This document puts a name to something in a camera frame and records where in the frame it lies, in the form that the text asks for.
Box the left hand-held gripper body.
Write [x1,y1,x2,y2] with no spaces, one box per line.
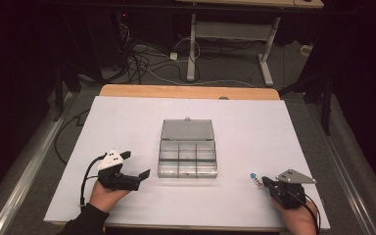
[97,149,142,192]

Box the white metal desk frame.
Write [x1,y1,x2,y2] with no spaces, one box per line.
[186,13,282,88]

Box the white board sheet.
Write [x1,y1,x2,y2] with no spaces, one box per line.
[43,95,331,231]

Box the tan desk top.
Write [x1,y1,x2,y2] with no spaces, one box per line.
[175,0,325,10]

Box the small blue beaded trinket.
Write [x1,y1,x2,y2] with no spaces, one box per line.
[250,172,265,190]

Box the clear plastic compartment box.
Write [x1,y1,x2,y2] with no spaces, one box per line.
[157,117,219,179]

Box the black floor cable bundle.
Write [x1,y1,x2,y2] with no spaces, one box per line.
[112,23,201,85]

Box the black metal stand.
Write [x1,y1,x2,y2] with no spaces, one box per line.
[52,60,83,122]
[277,63,337,137]

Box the wooden table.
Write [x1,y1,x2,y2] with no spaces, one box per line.
[43,83,331,234]

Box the metal floor rail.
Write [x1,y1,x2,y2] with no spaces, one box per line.
[306,103,376,235]
[0,92,74,235]

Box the white floor cable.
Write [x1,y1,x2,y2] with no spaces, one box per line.
[141,36,257,89]

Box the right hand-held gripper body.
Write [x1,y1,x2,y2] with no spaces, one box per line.
[269,168,317,211]

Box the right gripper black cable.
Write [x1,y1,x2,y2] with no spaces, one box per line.
[288,190,322,235]

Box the thin black floor cable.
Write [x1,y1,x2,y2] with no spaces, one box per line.
[53,109,91,166]

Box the person's left hand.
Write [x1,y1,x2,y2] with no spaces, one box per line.
[88,181,132,214]

